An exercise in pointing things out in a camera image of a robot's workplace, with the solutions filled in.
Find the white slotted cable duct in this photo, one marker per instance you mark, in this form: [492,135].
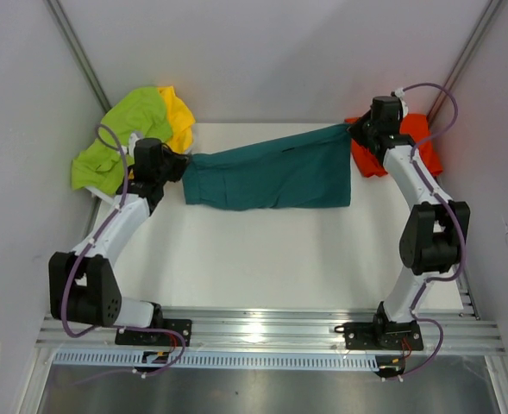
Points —
[197,359]

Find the teal shorts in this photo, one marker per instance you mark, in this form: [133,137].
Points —
[306,171]

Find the aluminium frame post right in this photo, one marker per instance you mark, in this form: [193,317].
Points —
[473,42]

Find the lime green shorts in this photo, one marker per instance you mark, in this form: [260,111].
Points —
[148,110]

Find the yellow shorts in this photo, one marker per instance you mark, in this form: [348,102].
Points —
[181,121]

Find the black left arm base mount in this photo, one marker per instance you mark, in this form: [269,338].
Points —
[161,332]

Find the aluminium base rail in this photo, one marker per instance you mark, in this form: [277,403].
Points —
[312,332]

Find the aluminium frame post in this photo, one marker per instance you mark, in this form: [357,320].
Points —
[70,36]
[473,42]

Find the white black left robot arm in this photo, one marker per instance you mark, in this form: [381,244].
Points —
[82,284]

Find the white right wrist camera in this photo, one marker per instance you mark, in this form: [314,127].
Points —
[399,93]

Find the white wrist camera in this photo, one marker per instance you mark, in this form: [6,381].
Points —
[399,93]
[133,140]

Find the aluminium frame post left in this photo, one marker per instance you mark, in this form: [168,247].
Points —
[70,36]

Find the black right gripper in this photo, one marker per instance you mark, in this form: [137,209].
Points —
[354,129]

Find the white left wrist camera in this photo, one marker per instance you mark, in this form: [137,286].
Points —
[133,140]

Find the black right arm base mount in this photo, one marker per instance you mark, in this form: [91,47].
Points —
[381,333]

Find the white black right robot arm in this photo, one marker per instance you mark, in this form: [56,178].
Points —
[432,246]

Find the white perforated plastic basket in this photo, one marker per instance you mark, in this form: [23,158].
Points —
[99,194]

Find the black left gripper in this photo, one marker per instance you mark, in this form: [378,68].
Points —
[180,163]

